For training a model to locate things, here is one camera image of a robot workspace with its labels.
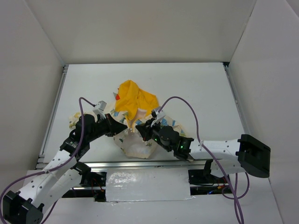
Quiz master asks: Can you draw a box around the cream dinosaur print hooded jacket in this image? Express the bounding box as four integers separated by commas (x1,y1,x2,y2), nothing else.
67,79,187,160

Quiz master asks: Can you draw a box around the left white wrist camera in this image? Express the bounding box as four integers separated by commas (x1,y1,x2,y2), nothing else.
93,101,107,117

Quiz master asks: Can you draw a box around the aluminium frame rail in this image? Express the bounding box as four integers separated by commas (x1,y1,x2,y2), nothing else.
35,64,69,170
222,62,250,134
86,159,208,170

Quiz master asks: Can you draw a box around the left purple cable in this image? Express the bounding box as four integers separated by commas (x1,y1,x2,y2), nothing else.
0,97,96,224

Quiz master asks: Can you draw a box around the purple cable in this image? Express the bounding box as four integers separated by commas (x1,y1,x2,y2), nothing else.
158,96,250,224
0,97,96,224

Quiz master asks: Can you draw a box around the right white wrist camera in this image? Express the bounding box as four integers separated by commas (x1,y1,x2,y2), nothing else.
150,106,166,127

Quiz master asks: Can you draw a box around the white foil covered panel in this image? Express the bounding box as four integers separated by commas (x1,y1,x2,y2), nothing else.
106,168,191,202

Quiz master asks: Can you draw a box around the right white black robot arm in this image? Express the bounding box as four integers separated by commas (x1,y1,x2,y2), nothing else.
136,121,271,182

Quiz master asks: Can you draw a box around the aluminium frame rail front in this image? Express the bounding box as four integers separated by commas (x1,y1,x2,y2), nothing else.
86,159,208,170

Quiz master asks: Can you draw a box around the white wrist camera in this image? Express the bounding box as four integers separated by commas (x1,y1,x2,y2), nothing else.
93,101,107,117
150,106,166,127

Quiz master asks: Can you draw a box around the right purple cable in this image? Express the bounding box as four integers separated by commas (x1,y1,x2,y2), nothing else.
158,96,250,224

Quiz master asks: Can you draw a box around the aluminium frame rail left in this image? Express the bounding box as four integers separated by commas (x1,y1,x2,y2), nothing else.
35,64,69,170

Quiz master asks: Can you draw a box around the aluminium frame rail right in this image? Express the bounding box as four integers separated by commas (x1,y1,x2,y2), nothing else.
222,62,250,134

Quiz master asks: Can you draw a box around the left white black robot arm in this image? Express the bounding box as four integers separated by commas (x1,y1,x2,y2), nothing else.
0,114,127,224

